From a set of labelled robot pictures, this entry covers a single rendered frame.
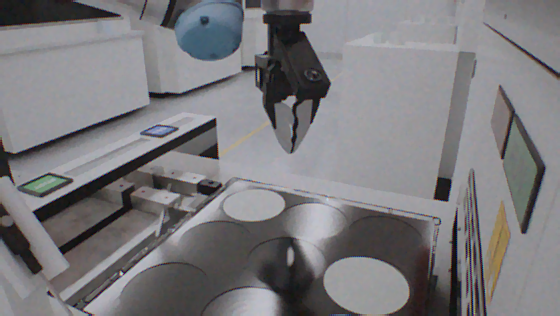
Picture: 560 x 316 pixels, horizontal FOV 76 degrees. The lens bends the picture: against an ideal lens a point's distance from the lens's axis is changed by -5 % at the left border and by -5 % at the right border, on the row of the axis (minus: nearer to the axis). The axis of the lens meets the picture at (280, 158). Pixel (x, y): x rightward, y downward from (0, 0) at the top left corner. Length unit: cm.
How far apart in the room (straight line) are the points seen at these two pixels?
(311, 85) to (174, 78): 460
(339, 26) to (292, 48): 805
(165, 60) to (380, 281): 475
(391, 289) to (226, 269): 20
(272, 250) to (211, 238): 9
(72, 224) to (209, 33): 36
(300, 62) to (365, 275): 28
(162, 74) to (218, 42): 469
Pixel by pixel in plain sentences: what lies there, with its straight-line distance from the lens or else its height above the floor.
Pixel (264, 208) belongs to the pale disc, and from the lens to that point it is 61.
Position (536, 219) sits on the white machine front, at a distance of 27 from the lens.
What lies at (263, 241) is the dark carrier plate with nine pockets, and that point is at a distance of 54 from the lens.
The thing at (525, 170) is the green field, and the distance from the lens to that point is 30.
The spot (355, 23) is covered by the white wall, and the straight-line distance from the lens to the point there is 848.
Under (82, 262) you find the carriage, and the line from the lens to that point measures 59.
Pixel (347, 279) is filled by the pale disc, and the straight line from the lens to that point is 48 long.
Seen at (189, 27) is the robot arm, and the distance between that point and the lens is 42.
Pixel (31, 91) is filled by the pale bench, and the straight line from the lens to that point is 369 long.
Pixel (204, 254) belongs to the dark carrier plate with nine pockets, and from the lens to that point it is 52.
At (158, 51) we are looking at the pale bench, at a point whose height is 61.
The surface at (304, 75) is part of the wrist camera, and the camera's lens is 49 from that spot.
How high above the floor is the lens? 121
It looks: 23 degrees down
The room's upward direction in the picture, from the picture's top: straight up
